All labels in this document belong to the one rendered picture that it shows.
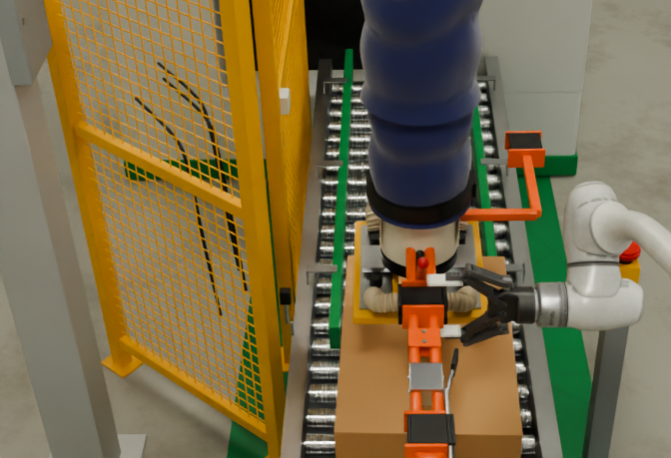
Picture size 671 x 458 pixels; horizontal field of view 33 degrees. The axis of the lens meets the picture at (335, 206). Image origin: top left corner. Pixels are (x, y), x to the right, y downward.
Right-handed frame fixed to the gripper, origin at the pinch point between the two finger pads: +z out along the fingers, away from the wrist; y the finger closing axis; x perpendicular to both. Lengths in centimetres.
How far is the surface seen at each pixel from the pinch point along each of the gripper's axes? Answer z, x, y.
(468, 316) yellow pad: -8.3, 9.1, 11.3
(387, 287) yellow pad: 8.6, 18.1, 10.7
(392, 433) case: 8.1, -5.2, 31.5
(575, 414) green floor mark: -53, 87, 126
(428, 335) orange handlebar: 1.1, -9.9, -1.3
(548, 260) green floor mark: -54, 166, 127
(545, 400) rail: -32, 37, 67
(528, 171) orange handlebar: -24, 45, -1
